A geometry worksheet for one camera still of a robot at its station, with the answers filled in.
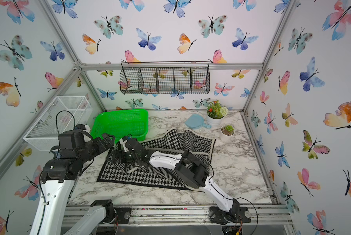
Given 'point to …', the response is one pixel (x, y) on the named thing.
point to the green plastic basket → (121, 123)
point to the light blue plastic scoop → (196, 121)
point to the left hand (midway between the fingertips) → (108, 139)
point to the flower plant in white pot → (215, 112)
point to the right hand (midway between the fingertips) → (110, 159)
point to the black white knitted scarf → (154, 174)
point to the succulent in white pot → (227, 132)
